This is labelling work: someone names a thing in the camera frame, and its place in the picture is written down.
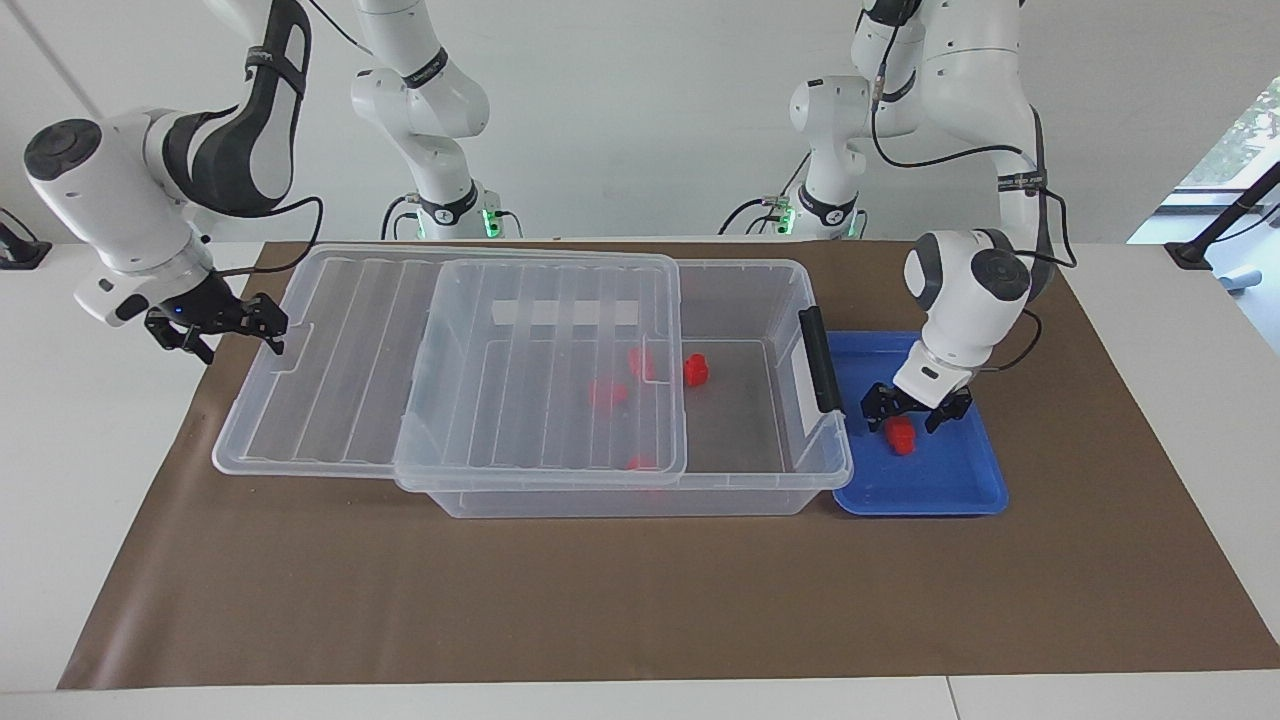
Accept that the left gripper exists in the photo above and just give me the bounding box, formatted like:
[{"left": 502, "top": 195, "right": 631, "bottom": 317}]
[{"left": 861, "top": 382, "right": 975, "bottom": 435}]

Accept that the black box handle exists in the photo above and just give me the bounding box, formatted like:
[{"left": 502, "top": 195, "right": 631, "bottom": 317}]
[{"left": 797, "top": 306, "right": 847, "bottom": 417}]

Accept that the window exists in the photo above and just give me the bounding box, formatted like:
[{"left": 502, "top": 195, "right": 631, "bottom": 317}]
[{"left": 1128, "top": 78, "right": 1280, "bottom": 247}]

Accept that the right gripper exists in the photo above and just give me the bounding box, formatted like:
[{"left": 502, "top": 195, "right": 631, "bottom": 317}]
[{"left": 144, "top": 272, "right": 291, "bottom": 366}]

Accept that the black stand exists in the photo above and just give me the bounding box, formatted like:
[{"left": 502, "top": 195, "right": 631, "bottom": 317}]
[
  {"left": 0, "top": 207, "right": 54, "bottom": 271},
  {"left": 1164, "top": 158, "right": 1280, "bottom": 272}
]

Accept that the clear plastic box lid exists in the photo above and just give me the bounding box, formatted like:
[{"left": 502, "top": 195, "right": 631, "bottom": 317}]
[{"left": 211, "top": 244, "right": 692, "bottom": 492}]

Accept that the blue plastic tray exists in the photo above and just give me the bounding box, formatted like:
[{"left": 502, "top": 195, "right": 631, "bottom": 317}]
[{"left": 828, "top": 330, "right": 1010, "bottom": 518}]

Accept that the clear plastic storage box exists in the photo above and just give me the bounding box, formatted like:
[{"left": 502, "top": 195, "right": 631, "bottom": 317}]
[{"left": 395, "top": 258, "right": 855, "bottom": 520}]

